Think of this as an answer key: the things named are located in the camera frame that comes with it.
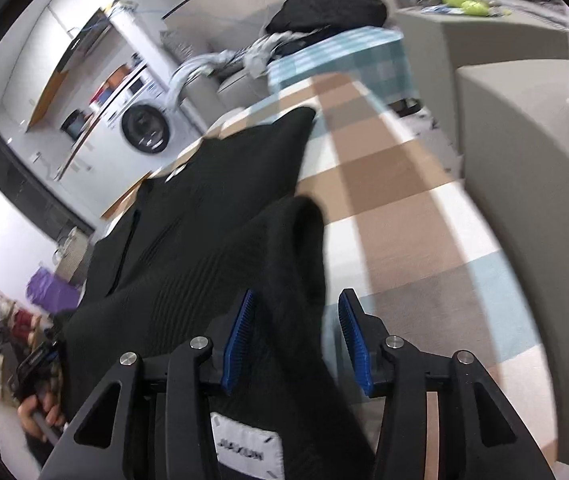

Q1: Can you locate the white washing machine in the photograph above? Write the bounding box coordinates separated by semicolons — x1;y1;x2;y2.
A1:
102;65;208;158

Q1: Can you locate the white wall cabinet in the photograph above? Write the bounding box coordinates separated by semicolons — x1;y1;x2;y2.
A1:
24;0;115;131

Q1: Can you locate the black fluffy garment pile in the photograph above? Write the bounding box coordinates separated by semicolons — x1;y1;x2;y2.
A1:
264;0;390;36

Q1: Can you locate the white base cabinet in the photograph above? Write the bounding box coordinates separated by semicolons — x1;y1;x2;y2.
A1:
54;120;142;218

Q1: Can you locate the large grey ottoman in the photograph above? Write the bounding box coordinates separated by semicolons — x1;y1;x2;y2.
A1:
457;60;569;361

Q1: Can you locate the dark cooking pot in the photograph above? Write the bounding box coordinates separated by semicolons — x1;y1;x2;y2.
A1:
62;110;88;141

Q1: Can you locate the grey sofa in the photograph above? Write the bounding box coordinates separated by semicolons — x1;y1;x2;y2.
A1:
162;30;275;126

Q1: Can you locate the grey sofa chaise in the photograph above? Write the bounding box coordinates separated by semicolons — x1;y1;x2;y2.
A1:
395;5;569;111

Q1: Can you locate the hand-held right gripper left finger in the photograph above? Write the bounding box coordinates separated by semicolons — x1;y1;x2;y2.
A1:
39;287;258;480

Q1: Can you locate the purple bag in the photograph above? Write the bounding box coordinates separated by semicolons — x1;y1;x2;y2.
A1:
27;267;82;316

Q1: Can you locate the black knit sweater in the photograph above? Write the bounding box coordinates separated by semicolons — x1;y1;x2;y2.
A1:
62;107;380;480

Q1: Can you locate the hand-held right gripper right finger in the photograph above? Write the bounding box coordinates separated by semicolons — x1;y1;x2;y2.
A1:
337;288;558;480

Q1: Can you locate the shoe rack with shoes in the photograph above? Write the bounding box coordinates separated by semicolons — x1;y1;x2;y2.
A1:
0;280;60;401

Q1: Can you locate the white cloth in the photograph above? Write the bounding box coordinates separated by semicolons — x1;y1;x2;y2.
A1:
242;30;310;78

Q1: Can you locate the dark door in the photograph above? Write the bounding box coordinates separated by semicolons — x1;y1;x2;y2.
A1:
0;125;95;241

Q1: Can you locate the range hood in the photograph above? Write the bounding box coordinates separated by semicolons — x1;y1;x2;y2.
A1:
57;7;115;73

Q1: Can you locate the checkered tablecloth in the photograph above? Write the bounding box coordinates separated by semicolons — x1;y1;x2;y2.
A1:
114;27;563;480

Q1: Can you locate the person's left hand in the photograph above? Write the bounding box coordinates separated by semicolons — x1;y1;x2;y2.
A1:
17;392;68;443

